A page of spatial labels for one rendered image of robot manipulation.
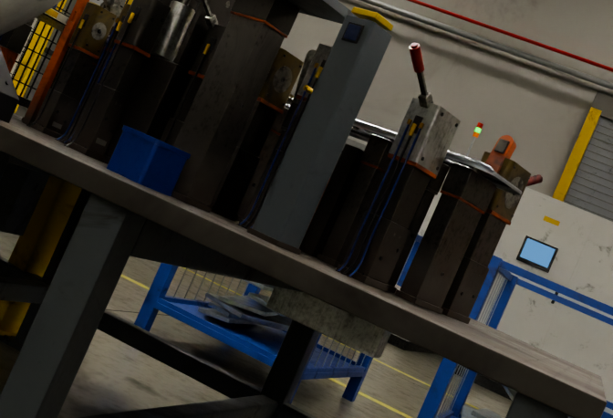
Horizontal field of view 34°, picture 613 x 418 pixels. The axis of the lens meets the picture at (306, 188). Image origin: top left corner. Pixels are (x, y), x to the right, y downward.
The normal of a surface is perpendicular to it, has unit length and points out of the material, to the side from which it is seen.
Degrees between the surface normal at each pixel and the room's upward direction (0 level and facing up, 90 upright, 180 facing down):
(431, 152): 90
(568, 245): 90
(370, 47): 90
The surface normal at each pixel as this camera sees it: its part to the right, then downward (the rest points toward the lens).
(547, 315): -0.26, -0.15
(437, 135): 0.73, 0.30
